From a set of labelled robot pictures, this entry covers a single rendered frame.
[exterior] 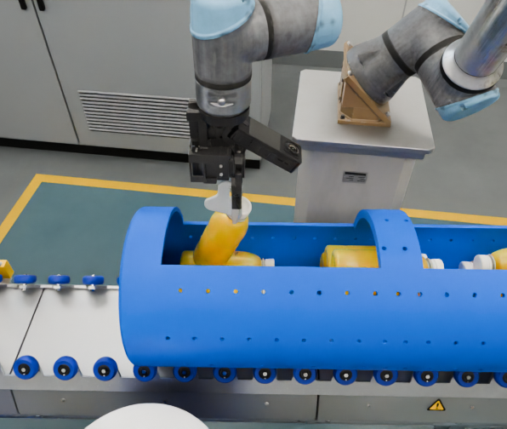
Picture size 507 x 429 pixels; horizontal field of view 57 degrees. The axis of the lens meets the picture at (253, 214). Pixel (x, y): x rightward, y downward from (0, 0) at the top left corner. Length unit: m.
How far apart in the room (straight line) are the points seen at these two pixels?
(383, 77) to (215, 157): 0.55
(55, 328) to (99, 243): 1.43
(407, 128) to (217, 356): 0.69
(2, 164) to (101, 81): 0.88
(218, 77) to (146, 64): 1.91
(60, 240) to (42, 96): 0.81
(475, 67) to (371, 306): 0.49
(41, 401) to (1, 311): 0.22
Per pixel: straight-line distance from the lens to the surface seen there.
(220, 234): 0.81
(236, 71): 0.61
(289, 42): 0.62
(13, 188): 2.98
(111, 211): 2.64
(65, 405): 1.08
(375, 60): 1.12
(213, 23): 0.58
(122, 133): 2.80
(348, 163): 1.16
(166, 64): 2.47
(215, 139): 0.69
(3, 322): 1.15
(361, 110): 1.14
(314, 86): 1.28
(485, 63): 0.97
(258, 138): 0.67
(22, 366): 1.02
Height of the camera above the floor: 1.80
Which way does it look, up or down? 46 degrees down
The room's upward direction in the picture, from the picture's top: straight up
